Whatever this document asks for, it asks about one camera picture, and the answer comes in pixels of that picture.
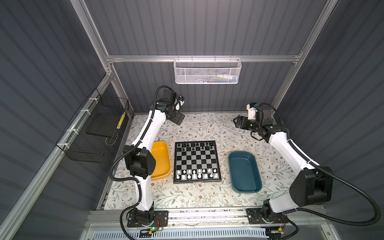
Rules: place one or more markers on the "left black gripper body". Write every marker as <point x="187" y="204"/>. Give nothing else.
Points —
<point x="175" y="117"/>

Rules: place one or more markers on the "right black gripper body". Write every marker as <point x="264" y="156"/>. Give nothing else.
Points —
<point x="246" y="124"/>

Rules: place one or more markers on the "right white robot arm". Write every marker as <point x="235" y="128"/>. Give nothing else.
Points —
<point x="310" y="185"/>

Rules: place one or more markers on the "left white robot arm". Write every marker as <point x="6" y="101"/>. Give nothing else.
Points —
<point x="140" y="161"/>

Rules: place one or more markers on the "black white chess board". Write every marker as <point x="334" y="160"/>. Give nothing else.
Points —
<point x="196" y="161"/>

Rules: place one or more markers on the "yellow plastic tray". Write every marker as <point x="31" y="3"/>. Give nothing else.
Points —
<point x="161" y="153"/>

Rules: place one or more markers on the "markers in white basket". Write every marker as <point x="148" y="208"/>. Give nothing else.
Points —
<point x="226" y="79"/>

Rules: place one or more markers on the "teal plastic tray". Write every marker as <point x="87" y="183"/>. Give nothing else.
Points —
<point x="244" y="172"/>

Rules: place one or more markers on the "yellow marker pen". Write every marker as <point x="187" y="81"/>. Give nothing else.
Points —
<point x="121" y="120"/>

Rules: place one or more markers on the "black foam pad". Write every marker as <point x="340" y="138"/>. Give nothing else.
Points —
<point x="104" y="126"/>

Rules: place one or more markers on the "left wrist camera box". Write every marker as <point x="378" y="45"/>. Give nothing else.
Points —
<point x="179" y="103"/>

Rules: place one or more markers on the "white wire mesh basket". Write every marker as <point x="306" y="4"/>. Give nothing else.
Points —
<point x="189" y="71"/>

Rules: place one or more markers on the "black wire mesh basket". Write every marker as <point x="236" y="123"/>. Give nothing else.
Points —
<point x="80" y="146"/>

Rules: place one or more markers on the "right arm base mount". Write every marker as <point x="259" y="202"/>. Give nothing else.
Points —
<point x="264" y="216"/>

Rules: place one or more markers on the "aluminium front rail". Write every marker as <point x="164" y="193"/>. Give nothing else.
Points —
<point x="203" y="217"/>

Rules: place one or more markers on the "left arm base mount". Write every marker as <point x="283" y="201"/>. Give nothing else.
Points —
<point x="138" y="219"/>

